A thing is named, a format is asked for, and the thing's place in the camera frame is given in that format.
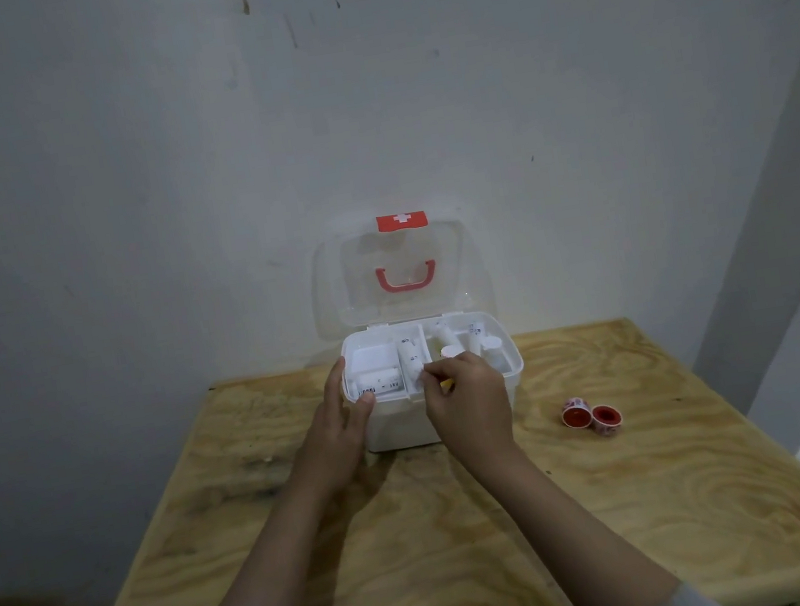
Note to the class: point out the person's right thumb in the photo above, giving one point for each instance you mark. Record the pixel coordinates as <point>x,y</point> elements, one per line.
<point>437,394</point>

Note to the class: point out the clear plastic box lid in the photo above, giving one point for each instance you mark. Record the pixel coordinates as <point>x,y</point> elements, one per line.
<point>337,286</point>

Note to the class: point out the white first aid box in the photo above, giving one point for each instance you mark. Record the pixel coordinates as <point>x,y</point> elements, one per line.
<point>399,419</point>

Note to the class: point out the white plastic bottle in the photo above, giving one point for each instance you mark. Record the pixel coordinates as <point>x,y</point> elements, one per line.
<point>446,338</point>
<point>478,336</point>

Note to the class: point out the white inner tray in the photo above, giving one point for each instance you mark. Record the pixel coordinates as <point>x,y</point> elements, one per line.
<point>371,357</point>

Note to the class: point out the small yellow item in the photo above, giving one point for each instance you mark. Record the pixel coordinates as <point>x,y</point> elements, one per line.
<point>447,384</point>

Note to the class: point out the red and white tape roll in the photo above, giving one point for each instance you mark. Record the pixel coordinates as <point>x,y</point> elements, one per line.
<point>576,413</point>
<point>606,419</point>

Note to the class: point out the person's left thumb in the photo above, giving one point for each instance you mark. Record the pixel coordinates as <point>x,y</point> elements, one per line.
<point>362,411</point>

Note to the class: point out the person's left forearm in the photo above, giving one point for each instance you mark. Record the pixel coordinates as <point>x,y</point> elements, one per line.
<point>273,557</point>

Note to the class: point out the person's right hand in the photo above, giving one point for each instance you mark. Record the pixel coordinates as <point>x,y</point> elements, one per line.
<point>475,411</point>

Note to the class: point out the person's left hand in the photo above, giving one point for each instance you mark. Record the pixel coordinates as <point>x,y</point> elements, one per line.
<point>327,444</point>

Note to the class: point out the person's right forearm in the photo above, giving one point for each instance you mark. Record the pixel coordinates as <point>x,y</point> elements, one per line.
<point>578,542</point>

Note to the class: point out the red latch with white cross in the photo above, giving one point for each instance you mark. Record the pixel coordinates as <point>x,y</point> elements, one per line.
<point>401,221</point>

